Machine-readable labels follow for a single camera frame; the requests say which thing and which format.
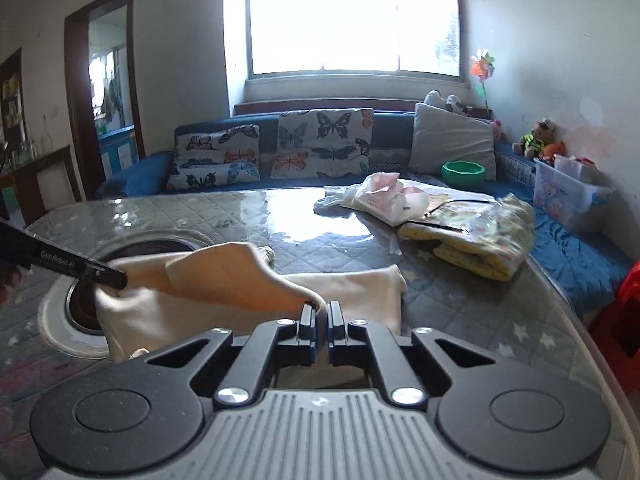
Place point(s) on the black white plush toy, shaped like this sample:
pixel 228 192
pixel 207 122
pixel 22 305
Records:
pixel 451 103

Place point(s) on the left butterfly cushion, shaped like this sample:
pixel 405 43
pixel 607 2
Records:
pixel 207 160

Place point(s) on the right butterfly cushion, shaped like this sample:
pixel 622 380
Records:
pixel 331 143

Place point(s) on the blue sofa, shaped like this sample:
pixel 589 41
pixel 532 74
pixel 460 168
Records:
pixel 588 268

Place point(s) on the colourful pinwheel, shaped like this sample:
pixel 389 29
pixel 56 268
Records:
pixel 482 67

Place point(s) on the clear plastic storage box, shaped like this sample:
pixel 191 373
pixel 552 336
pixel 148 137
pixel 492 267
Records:
pixel 580 207

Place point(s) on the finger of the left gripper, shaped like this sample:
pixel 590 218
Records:
pixel 24 249

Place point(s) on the orange plush toy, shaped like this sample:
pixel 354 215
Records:
pixel 551 152

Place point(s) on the grey plain cushion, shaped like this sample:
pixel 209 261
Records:
pixel 440 136

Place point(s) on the grey quilted star table cover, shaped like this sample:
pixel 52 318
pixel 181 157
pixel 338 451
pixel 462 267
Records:
pixel 344 255

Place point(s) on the round black induction cooktop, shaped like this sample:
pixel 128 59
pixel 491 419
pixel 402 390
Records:
pixel 80 306

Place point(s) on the blue white cabinet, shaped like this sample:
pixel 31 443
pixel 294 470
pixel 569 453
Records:
pixel 118 149

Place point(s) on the butterfly cushion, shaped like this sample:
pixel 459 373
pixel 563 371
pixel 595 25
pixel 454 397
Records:
pixel 207 160
pixel 331 143

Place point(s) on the yellow floral clothes in bag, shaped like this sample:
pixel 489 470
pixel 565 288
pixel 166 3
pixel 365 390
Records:
pixel 490 238

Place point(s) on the dark wooden side table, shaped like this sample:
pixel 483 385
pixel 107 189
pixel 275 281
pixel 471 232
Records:
pixel 24 182

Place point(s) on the pink clothes in plastic bag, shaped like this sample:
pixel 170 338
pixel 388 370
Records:
pixel 386 197

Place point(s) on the red plastic stool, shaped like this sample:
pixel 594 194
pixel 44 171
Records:
pixel 616 332

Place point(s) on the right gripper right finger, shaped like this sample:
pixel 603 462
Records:
pixel 374 349

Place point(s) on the teddy bear green vest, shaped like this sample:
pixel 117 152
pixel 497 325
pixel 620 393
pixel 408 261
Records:
pixel 532 144

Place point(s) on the dark wooden shelf cabinet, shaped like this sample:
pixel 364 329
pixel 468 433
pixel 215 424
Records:
pixel 12 113

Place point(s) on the green plastic bowl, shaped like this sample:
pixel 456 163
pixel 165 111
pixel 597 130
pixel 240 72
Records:
pixel 463 174

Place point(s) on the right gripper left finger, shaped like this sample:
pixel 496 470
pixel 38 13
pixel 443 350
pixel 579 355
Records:
pixel 272 345

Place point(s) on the cream long-sleeve garment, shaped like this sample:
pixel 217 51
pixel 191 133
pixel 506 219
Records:
pixel 173 297

